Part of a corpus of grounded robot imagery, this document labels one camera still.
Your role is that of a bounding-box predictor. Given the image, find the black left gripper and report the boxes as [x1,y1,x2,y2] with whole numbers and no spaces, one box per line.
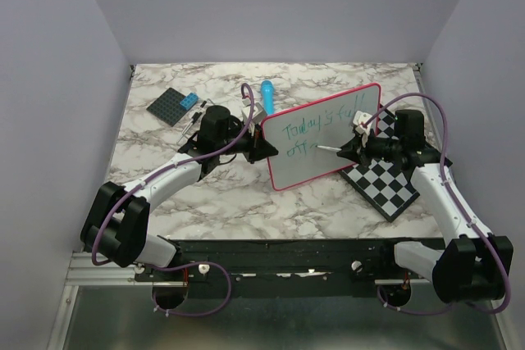
[217,121,278,165]

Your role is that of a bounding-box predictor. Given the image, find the white green marker pen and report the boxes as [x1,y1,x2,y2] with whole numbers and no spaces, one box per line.
[316,145,341,152]

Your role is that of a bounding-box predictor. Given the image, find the pink framed whiteboard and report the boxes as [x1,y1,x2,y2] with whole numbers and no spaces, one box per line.
[262,83,381,191]

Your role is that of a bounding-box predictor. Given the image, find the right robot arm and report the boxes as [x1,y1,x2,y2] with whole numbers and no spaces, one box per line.
[336,110,514,303]

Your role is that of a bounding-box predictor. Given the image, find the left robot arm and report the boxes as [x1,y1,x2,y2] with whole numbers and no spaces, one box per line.
[80,104,278,280]

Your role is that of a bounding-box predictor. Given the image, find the black white chessboard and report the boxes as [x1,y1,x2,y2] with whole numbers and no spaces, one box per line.
[340,110,441,222]

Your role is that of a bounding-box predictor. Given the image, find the blue toy microphone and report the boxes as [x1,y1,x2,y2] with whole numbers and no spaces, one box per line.
[260,80,275,116]

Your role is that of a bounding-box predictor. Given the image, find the blue building brick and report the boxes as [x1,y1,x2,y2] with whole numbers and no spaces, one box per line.
[180,93,199,111]

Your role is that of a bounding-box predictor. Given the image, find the dark grey building plate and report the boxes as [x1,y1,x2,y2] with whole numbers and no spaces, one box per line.
[147,88,188,127]

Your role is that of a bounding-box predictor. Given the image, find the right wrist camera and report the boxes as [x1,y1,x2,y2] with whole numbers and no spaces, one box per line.
[352,111,372,148]

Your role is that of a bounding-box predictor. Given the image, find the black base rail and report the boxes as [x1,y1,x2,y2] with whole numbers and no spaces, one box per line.
[135,238,444,307]

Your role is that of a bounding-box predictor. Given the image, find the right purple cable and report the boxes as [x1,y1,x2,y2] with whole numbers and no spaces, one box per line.
[363,93,513,316]

